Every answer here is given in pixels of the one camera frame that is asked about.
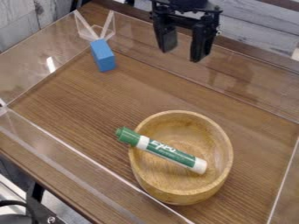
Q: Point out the blue rectangular block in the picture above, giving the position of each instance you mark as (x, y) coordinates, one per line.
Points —
(103, 55)

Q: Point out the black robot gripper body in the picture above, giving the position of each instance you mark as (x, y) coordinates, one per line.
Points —
(185, 13)

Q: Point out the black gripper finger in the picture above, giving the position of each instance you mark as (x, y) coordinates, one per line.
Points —
(204, 36)
(166, 35)

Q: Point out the brown wooden bowl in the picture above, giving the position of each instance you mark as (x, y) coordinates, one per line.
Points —
(188, 169)

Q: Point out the black metal table bracket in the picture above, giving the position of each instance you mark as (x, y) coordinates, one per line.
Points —
(42, 214)

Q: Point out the clear acrylic tray wall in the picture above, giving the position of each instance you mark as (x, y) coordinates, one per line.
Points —
(63, 108)

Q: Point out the green Expo marker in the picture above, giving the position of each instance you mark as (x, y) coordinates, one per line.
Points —
(162, 150)

